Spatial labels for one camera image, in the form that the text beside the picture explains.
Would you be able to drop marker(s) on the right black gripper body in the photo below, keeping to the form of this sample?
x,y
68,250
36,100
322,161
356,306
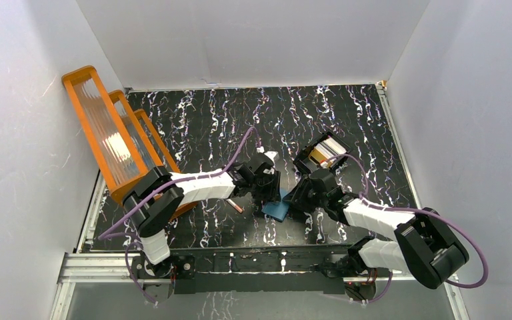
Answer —
x,y
306,196

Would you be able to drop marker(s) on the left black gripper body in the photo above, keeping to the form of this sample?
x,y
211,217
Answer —
x,y
269,191

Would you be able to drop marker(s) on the blue leather card holder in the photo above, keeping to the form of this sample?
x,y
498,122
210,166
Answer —
x,y
277,211

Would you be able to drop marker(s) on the white credit card stack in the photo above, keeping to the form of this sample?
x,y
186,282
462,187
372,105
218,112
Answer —
x,y
331,147

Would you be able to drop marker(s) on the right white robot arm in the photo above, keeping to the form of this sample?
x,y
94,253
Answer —
x,y
420,245

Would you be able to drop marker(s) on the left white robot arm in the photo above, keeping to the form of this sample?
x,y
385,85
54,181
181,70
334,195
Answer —
x,y
158,196

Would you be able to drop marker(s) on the gold credit card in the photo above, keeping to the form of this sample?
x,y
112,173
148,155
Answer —
x,y
318,158

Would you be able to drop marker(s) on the black card box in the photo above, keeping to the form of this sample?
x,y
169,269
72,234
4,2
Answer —
x,y
305,166

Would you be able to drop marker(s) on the white pink pen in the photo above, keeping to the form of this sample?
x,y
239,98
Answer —
x,y
235,206

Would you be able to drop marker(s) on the orange tiered organizer rack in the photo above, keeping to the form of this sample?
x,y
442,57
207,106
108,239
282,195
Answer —
x,y
124,141

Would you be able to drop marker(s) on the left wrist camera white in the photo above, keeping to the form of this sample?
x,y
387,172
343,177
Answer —
x,y
272,155

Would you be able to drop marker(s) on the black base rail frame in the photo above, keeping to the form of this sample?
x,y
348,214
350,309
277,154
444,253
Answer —
x,y
242,269

